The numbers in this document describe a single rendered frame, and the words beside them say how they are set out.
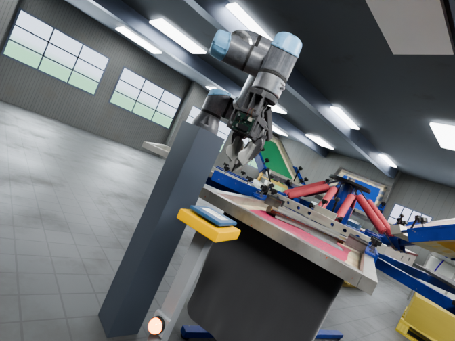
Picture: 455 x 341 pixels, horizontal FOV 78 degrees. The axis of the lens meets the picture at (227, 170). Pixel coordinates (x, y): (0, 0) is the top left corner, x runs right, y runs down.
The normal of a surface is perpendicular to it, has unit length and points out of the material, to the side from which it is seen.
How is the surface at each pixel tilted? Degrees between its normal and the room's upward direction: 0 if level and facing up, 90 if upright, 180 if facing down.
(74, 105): 90
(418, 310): 90
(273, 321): 97
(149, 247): 90
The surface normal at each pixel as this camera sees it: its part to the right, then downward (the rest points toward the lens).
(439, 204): -0.69, -0.27
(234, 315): -0.46, -0.16
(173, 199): 0.60, 0.31
